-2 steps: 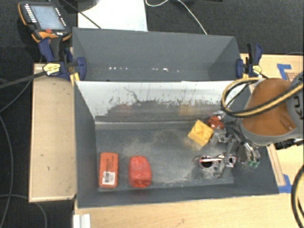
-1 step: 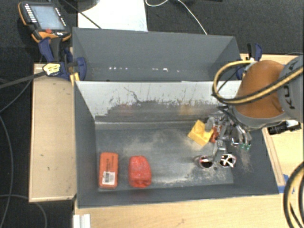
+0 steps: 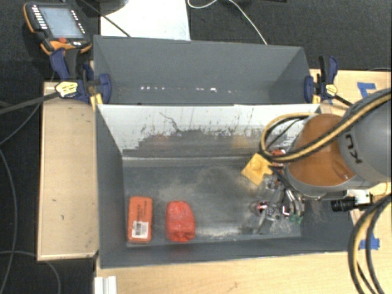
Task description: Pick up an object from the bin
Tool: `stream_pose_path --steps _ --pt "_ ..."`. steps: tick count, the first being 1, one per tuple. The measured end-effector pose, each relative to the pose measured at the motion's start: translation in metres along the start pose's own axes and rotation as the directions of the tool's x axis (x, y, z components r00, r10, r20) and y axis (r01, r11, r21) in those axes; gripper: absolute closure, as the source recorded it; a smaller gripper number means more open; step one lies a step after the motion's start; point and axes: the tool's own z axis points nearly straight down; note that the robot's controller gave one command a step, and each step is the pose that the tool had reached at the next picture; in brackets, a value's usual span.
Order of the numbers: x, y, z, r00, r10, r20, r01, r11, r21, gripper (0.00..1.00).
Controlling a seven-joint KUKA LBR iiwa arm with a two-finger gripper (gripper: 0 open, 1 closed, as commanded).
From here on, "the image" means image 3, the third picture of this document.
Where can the orange flat block with label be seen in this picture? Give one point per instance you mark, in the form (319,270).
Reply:
(140,219)

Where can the grey metal bin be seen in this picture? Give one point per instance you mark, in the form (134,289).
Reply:
(196,72)

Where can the yellow sponge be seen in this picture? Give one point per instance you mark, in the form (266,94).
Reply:
(256,168)

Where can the pale wood board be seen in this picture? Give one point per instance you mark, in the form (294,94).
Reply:
(69,170)

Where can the red sponge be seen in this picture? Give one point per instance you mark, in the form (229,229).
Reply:
(180,222)

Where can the black cylinder on white bracket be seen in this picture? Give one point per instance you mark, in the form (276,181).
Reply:
(343,205)

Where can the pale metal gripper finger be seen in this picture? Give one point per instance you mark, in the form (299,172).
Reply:
(261,208)
(266,222)

